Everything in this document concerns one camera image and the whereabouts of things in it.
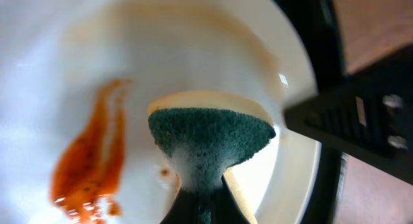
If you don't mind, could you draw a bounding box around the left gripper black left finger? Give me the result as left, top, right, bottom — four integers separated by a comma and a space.
160, 188, 207, 224

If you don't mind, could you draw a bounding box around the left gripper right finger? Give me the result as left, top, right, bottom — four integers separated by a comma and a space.
209, 176, 250, 224

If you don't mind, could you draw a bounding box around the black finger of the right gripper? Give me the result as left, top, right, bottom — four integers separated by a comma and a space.
284, 46, 412, 183

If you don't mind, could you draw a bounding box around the green yellow sponge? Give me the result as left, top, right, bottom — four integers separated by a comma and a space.
147, 90, 277, 192

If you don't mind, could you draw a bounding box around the cream plate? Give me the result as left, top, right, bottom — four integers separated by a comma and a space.
1, 0, 321, 223

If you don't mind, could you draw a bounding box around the round black serving tray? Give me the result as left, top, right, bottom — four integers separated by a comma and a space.
273, 0, 347, 223

